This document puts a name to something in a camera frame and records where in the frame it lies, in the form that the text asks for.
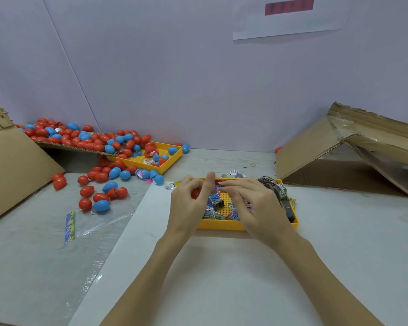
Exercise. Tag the brown cardboard sheet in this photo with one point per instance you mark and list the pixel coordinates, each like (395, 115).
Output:
(64, 144)

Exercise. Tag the person's left forearm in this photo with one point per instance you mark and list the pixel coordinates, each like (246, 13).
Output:
(143, 288)

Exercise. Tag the person's left hand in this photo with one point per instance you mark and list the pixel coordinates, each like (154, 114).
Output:
(187, 214)

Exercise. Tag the pile of plastic eggs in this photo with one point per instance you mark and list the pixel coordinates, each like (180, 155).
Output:
(102, 142)

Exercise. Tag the yellow tray under eggs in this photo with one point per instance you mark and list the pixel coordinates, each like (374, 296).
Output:
(171, 158)

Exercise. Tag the single red plastic egg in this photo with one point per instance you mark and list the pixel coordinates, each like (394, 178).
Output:
(196, 193)

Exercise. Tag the yellow plastic tray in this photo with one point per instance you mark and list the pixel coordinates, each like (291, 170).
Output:
(217, 224)

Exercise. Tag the person's right hand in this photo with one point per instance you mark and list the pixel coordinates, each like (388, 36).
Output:
(262, 210)

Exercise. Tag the white paper sign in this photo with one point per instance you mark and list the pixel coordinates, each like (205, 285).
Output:
(296, 17)

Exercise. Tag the person's right forearm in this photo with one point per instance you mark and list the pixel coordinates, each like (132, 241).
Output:
(333, 285)

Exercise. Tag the clear bag with coloured label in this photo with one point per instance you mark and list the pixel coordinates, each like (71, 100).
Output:
(102, 224)

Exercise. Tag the tall brown cardboard box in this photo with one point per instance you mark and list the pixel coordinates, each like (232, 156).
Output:
(12, 169)

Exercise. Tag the yellow label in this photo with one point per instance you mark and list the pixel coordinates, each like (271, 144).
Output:
(292, 203)

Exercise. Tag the torn flattened cardboard box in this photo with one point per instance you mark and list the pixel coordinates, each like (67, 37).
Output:
(309, 149)

